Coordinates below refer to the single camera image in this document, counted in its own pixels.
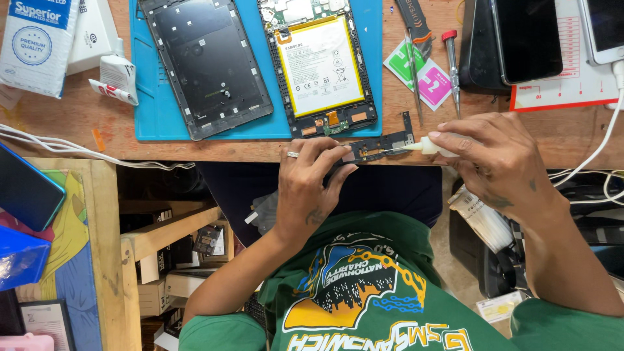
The clear packet of white swabs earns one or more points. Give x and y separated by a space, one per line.
480 222

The dark blue shorts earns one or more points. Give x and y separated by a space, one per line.
390 190

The white blue screen package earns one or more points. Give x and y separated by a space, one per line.
36 44

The person's left hand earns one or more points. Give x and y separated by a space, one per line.
302 195

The open tablet with white battery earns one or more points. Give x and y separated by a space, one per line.
319 63

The silver tweezers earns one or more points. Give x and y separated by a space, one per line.
414 78

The colourful printed mat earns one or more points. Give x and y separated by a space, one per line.
73 253

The green wipe packet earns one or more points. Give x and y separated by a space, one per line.
397 61

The person's right hand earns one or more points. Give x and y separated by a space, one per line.
507 165

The small white glue bottle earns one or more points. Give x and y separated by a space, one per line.
429 145

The white red ruled paper mat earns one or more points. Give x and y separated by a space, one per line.
580 83

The white cardboard box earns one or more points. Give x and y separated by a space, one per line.
92 34

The blue plastic tray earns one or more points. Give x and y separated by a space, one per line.
19 258

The black framed tablet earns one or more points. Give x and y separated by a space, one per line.
46 324

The white smartphone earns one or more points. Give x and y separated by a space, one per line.
604 27

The dark grey tablet back cover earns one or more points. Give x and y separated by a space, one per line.
204 63

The clear plastic bag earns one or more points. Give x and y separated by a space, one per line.
265 212

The black orange pry tool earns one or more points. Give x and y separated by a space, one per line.
414 19

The red capped precision screwdriver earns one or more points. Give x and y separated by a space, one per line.
453 68

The orange sticker strip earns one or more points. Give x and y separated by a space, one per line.
98 140

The squeezed white adhesive tube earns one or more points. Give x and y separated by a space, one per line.
117 78

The wooden shelf with boxes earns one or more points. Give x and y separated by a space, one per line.
161 263

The black smartphone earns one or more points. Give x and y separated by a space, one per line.
529 39

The blue teal smartphone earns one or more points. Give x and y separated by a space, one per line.
27 187

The pink plastic item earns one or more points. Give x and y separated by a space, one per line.
24 342

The pink wipe packet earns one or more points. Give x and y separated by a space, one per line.
436 87

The green printed t-shirt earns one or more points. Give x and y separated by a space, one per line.
370 292

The blue repair work mat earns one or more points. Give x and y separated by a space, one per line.
151 97

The black tablet frame piece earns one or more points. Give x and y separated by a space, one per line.
382 145

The pale yellow card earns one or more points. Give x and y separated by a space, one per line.
499 307

